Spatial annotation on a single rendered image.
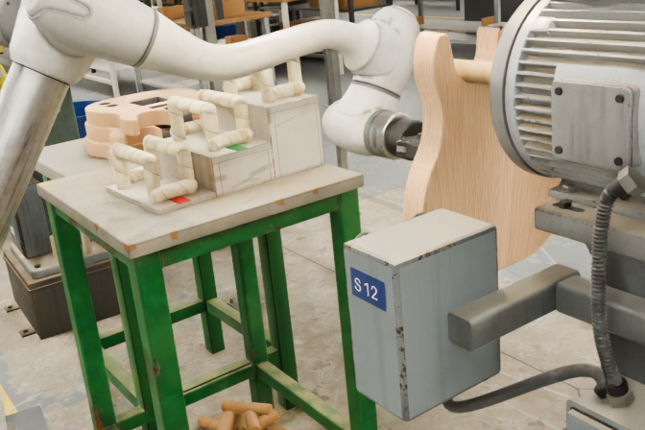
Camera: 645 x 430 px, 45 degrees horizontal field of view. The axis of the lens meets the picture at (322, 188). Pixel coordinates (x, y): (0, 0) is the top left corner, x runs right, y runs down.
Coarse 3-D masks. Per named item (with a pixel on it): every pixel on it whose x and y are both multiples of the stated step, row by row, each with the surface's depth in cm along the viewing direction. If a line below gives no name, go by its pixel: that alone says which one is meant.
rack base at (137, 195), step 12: (144, 180) 189; (168, 180) 187; (108, 192) 187; (120, 192) 182; (132, 192) 181; (144, 192) 180; (204, 192) 176; (144, 204) 171; (156, 204) 170; (168, 204) 170; (180, 204) 170
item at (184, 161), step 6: (180, 156) 173; (186, 156) 173; (180, 162) 173; (186, 162) 173; (180, 168) 174; (186, 168) 174; (192, 168) 175; (180, 174) 174; (186, 174) 174; (192, 174) 175; (192, 192) 175
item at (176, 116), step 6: (168, 108) 189; (174, 108) 188; (174, 114) 188; (180, 114) 189; (174, 120) 189; (180, 120) 189; (174, 126) 189; (180, 126) 189; (174, 132) 190; (180, 132) 190; (174, 138) 190; (180, 138) 190
